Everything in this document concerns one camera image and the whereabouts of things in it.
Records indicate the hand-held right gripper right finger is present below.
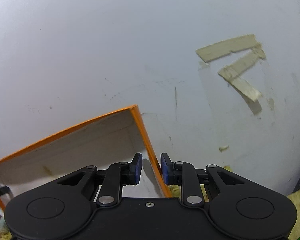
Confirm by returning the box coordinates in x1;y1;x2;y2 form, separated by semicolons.
160;152;244;207

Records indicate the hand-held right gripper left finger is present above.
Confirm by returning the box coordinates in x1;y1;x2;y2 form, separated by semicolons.
56;152;143;207

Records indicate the orange cardboard box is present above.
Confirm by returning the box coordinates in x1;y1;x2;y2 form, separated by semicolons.
0;104;173;213

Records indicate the beige tape strip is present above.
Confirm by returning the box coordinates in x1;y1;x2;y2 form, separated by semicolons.
195;34;262;63
217;47;267;83
231;77;263;115

